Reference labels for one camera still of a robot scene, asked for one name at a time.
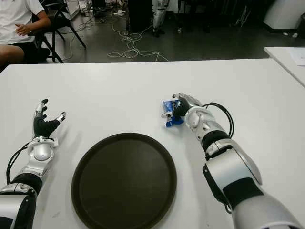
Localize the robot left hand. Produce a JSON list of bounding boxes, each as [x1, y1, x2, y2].
[[32, 98, 67, 139]]

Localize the black folding chair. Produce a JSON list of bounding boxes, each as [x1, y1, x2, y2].
[[30, 0, 87, 64]]

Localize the seated person white shirt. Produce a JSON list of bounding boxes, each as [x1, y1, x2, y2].
[[0, 0, 52, 70]]

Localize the white floor cable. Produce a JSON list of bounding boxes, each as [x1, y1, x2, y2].
[[107, 14, 170, 62]]

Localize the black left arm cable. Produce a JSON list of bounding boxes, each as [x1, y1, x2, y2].
[[6, 143, 33, 184]]

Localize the white paper sheet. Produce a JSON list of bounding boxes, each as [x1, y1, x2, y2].
[[287, 49, 305, 66]]

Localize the round dark brown tray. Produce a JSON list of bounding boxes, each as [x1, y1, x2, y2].
[[71, 132, 178, 229]]

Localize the silver humanoid robot legs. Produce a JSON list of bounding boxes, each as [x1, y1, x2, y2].
[[152, 0, 170, 38]]

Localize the white rounded machine housing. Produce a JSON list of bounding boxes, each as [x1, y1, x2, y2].
[[263, 0, 305, 34]]

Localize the blue Oreo packet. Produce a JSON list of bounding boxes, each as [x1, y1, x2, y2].
[[162, 99, 184, 128]]

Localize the black cabinet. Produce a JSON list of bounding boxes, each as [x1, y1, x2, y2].
[[127, 0, 154, 33]]

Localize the white side table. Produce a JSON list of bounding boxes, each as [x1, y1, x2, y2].
[[264, 47, 305, 88]]

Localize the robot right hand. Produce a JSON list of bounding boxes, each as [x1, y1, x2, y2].
[[161, 93, 203, 119]]

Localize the folded metal stand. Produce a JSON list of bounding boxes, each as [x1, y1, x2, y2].
[[234, 4, 251, 27]]

